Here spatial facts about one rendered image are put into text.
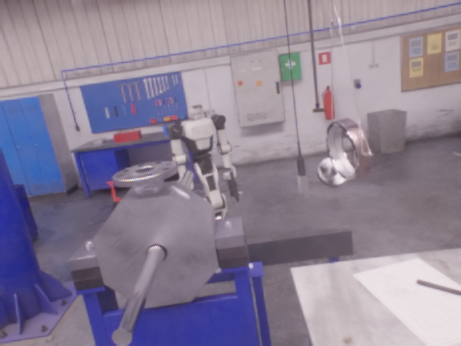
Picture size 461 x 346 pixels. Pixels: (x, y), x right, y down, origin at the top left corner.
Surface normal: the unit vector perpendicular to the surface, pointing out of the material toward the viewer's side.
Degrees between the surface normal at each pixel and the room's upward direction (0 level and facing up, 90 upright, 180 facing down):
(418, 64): 90
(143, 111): 90
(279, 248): 90
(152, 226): 90
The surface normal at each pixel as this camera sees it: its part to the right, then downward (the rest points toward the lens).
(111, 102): -0.03, 0.26
